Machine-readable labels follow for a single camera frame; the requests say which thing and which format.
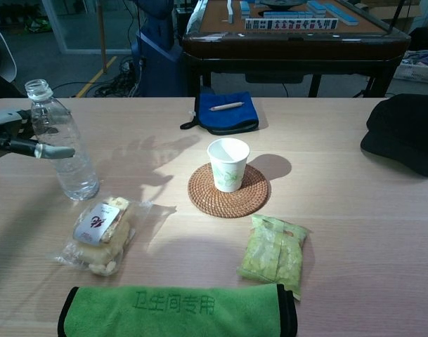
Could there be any face-up mahjong tile row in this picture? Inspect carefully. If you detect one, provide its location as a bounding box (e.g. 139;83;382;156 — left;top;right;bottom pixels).
245;18;339;31

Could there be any green towel black trim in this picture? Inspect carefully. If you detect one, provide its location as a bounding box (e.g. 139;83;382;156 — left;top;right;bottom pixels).
57;283;299;337

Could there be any black tripod stand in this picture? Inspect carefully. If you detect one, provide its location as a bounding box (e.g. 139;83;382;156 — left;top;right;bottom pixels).
384;0;403;36

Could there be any blue machine base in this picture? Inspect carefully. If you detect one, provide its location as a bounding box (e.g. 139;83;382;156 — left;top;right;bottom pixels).
131;0;186;98

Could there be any green snack packet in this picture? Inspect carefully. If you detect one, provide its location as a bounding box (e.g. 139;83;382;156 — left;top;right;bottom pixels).
236;213;311;302

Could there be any white paper cup green print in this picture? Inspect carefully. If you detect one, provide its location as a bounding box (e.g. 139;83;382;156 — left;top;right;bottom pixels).
207;138;251;193

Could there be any blue folded cloth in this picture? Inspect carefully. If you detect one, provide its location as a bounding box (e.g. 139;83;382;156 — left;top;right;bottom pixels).
179;91;260;136

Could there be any beige pencil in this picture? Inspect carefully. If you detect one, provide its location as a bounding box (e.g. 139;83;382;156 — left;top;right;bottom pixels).
209;100;245;112

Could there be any black cap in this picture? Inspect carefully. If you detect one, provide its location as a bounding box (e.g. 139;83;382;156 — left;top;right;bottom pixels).
360;93;428;178

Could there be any round woven rattan coaster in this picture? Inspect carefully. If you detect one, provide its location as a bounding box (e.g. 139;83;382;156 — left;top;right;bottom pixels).
187;163;270;219

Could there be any dark wooden mahjong table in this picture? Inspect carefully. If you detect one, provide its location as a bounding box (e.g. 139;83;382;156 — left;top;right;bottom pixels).
181;0;411;98

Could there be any black floor cable tangle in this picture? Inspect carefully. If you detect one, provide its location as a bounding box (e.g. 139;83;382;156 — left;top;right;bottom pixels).
50;55;144;98

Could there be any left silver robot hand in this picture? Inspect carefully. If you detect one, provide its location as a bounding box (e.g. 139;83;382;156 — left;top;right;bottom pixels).
0;108;76;161

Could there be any wooden pole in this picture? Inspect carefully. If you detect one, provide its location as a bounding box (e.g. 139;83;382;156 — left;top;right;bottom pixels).
96;0;108;74

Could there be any transparent plastic water bottle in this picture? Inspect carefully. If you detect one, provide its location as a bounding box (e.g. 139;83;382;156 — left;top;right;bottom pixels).
25;79;100;201

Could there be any white plastic crate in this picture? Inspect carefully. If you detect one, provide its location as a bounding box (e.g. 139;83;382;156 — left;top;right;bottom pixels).
392;61;428;84

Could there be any white plastic chair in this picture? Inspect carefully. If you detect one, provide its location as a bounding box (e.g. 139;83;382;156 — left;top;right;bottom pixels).
0;26;18;84

